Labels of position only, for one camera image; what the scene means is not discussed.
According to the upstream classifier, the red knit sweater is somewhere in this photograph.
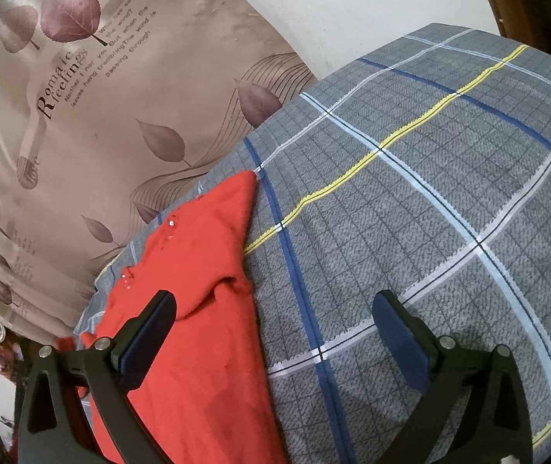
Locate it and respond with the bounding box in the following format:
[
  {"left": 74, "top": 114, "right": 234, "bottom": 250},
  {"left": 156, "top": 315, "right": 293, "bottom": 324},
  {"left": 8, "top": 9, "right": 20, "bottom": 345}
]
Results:
[{"left": 80, "top": 171, "right": 287, "bottom": 463}]

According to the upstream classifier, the grey plaid bed sheet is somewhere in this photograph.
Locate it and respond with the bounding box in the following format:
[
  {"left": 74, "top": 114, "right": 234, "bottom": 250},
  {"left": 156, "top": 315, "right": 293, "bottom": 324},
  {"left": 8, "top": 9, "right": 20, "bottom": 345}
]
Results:
[{"left": 73, "top": 22, "right": 551, "bottom": 464}]

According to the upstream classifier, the beige leaf print curtain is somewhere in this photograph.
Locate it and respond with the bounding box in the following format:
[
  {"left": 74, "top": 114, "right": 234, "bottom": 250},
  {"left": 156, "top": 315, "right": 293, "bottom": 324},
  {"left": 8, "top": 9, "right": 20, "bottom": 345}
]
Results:
[{"left": 0, "top": 0, "right": 313, "bottom": 343}]

